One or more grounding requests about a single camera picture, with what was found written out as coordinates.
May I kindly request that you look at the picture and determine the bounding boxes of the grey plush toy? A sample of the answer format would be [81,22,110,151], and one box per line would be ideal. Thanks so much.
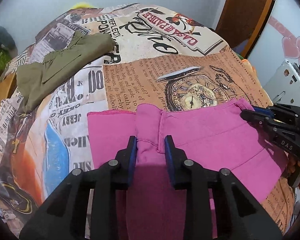
[0,26,15,50]

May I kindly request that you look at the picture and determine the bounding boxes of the newspaper print bed sheet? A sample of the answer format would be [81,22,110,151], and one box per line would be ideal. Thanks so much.
[0,4,293,239]

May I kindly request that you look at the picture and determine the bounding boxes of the pink pants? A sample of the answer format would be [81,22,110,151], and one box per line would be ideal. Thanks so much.
[87,99,287,239]

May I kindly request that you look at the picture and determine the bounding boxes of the white sewing machine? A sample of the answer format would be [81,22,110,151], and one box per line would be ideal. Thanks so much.
[263,59,300,107]

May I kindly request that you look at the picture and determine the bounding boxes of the brown wooden door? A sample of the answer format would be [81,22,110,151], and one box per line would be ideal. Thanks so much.
[216,0,275,57]

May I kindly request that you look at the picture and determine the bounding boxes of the olive green folded pants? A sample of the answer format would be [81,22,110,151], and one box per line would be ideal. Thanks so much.
[17,31,115,113]

